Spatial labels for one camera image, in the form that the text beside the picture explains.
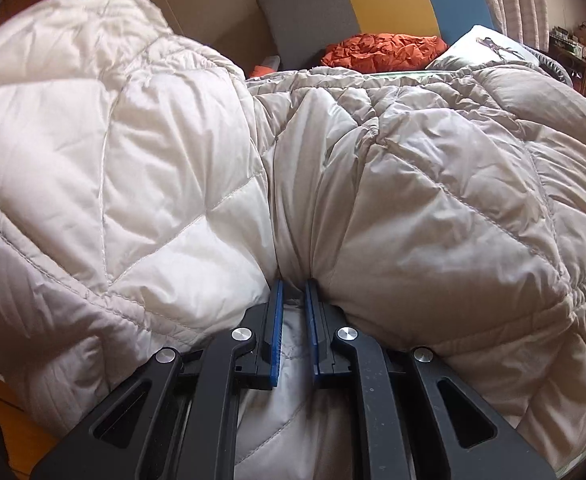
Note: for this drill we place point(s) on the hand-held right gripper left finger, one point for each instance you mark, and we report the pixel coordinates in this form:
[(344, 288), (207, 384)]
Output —
[(277, 340)]

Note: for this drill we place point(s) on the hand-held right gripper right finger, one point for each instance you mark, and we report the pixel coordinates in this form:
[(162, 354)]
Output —
[(313, 335)]

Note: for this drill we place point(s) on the beige quilted down jacket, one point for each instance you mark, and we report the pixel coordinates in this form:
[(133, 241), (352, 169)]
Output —
[(423, 185)]

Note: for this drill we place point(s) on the orange crumpled cloth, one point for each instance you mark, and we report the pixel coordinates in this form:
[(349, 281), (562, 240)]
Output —
[(383, 50)]

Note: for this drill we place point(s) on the white deer print pillow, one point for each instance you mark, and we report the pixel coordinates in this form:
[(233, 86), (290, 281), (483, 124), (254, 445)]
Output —
[(478, 47)]

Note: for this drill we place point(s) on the grey yellow blue sofa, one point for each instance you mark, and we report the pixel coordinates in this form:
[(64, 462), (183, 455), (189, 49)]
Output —
[(383, 10)]

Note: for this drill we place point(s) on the grey padded cushion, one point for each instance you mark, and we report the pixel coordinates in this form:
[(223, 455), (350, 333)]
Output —
[(553, 62)]

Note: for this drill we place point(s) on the cluttered dark desk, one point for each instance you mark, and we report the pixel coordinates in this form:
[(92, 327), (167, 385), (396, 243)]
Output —
[(568, 45)]

